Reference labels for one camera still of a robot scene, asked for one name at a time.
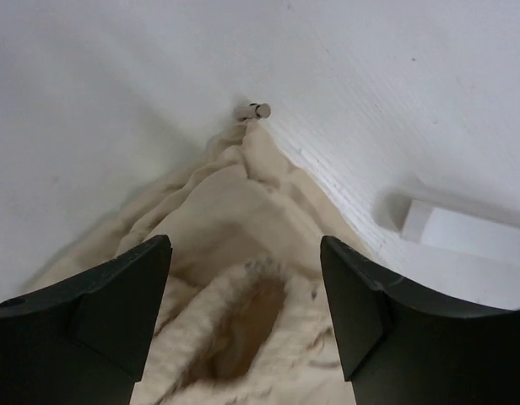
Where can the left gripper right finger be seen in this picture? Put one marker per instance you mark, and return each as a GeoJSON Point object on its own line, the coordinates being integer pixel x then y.
{"type": "Point", "coordinates": [400, 342]}

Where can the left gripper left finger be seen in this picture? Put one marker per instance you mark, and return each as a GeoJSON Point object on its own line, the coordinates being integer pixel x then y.
{"type": "Point", "coordinates": [86, 339]}

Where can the beige trousers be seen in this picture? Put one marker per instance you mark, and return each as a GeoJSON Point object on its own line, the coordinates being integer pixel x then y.
{"type": "Point", "coordinates": [244, 317]}

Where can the white clothes rack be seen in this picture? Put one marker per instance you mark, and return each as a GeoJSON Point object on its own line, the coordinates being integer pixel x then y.
{"type": "Point", "coordinates": [443, 228]}

